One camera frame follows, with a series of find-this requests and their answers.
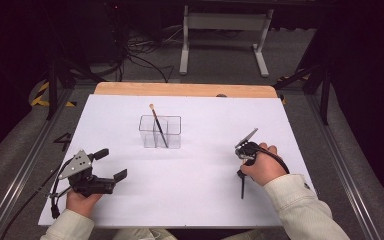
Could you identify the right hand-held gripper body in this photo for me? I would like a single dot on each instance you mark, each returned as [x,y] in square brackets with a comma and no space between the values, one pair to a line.
[248,150]

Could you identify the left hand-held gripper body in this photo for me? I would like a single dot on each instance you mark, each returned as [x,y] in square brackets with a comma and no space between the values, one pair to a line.
[90,185]

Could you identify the black brush small orange tip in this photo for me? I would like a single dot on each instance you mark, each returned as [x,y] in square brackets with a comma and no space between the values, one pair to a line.
[242,190]

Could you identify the black brush fluffy tan head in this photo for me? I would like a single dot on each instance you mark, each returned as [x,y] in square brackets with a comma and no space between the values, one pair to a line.
[158,125]

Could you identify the clear plastic organizer box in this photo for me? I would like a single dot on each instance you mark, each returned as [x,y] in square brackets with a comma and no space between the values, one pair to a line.
[171,133]

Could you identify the person's right hand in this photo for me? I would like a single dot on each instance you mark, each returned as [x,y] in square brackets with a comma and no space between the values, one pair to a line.
[266,166]

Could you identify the person's left hand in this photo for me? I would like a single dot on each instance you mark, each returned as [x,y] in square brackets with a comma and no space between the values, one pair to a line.
[81,203]

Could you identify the white table sheet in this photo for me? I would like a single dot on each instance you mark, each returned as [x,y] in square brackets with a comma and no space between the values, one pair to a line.
[196,173]

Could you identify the person's beige clothing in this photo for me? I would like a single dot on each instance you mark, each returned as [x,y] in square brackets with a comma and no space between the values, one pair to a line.
[130,235]

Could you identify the black tripod stand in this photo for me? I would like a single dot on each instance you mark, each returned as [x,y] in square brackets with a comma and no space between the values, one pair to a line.
[325,96]
[52,86]

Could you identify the yellow black hazard tape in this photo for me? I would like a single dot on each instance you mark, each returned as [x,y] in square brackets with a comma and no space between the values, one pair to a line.
[293,78]
[40,96]

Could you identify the white metal stand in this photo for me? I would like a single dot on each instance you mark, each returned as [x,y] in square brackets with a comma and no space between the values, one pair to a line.
[226,21]

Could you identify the aluminium frame rail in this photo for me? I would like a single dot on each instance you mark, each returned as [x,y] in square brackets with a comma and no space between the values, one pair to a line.
[343,166]
[30,163]

